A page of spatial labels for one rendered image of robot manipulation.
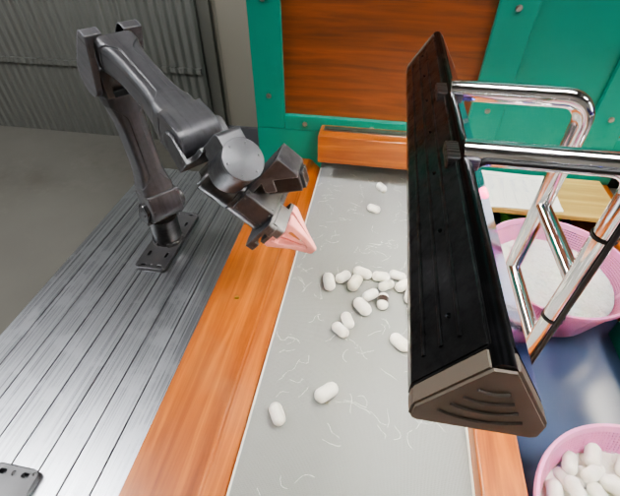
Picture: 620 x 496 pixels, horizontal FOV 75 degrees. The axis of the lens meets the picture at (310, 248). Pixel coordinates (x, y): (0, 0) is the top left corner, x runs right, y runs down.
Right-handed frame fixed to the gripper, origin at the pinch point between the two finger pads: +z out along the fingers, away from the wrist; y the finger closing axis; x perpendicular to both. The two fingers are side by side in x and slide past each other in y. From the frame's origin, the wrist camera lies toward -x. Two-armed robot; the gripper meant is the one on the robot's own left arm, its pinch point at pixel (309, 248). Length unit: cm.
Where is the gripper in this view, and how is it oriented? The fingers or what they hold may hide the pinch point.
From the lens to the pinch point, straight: 65.5
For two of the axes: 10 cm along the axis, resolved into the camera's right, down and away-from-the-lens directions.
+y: 1.7, -6.7, 7.3
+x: -6.4, 4.9, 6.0
